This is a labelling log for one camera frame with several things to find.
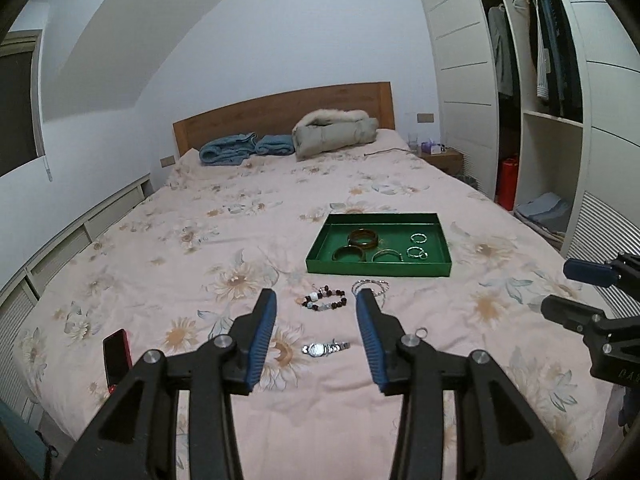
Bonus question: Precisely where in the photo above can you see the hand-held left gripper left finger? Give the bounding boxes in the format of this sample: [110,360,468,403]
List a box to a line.
[60,288,278,480]

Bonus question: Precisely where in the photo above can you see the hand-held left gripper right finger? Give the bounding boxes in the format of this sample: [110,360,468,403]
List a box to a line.
[355,288,578,480]

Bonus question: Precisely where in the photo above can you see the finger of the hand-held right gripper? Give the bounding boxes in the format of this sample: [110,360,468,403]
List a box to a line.
[563,252,640,291]
[541,295,616,352]

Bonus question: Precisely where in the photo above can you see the silver wristwatch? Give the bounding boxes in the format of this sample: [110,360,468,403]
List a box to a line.
[301,340,351,359]

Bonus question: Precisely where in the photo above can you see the amber bangle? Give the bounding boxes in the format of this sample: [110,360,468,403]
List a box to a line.
[348,228,380,250]

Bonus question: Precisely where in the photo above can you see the green tray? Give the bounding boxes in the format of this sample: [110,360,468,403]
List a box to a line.
[305,213,453,278]

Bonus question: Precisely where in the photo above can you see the white louvered panel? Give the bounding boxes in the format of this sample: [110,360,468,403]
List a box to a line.
[560,190,640,311]

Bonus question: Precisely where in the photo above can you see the folded light blue clothes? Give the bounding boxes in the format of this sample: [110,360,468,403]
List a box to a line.
[515,192,573,233]

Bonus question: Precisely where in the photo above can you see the red container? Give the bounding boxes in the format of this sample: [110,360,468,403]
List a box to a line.
[497,156,521,212]

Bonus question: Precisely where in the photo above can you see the red phone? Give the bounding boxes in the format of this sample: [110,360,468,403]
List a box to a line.
[102,329,135,393]

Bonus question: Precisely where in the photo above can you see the wooden nightstand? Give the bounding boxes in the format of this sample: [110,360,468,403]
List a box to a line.
[420,147,465,177]

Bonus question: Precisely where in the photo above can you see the large blue folded garment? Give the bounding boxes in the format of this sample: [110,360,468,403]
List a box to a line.
[199,133,258,166]

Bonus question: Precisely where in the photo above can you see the small blue folded garment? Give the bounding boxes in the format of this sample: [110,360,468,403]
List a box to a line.
[255,134,295,156]

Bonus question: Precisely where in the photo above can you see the grey fur-trimmed jacket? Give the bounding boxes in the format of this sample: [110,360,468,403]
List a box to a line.
[291,108,379,162]

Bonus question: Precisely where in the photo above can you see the hanging striped shirt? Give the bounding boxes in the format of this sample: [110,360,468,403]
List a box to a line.
[534,0,553,101]

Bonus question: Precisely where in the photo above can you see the hanging dark clothes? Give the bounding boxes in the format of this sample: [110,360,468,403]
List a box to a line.
[545,0,583,118]

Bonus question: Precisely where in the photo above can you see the wooden headboard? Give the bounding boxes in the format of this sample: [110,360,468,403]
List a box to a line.
[172,82,396,157]

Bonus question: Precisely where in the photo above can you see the hanging grey garment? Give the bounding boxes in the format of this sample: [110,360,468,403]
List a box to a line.
[487,4,516,98]

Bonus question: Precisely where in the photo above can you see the white wardrobe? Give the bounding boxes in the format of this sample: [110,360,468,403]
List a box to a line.
[411,0,640,311]

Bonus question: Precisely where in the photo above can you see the silver chain necklace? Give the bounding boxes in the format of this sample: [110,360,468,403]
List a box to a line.
[351,280,391,311]

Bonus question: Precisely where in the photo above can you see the beaded bracelet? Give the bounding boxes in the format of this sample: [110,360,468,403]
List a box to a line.
[296,286,348,311]

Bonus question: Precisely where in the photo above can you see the low white wall cabinets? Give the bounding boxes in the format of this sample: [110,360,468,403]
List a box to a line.
[0,175,153,411]

